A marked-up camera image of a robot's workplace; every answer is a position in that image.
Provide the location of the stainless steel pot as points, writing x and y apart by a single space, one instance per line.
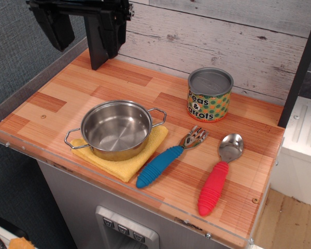
117 130

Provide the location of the silver button panel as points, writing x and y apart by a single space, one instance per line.
118 231

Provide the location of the black vertical post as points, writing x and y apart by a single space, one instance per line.
98 53
296 84

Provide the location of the red handled spoon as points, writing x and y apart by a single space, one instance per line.
230 149

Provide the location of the grey toy cabinet front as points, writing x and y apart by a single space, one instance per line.
166 207

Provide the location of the orange object bottom left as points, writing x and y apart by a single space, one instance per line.
20 243

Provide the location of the blue handled fork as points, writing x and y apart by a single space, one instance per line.
157 165

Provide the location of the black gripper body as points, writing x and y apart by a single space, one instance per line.
84 8

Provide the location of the black vertical post right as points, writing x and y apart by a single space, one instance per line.
296 84

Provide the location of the yellow folded cloth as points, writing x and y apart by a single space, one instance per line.
126 169

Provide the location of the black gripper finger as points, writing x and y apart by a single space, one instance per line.
56 26
113 34

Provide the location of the peas and carrots can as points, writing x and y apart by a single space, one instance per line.
209 92

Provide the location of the black vertical post left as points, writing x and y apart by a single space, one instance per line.
98 53

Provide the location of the white toy sink unit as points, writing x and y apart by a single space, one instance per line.
291 174

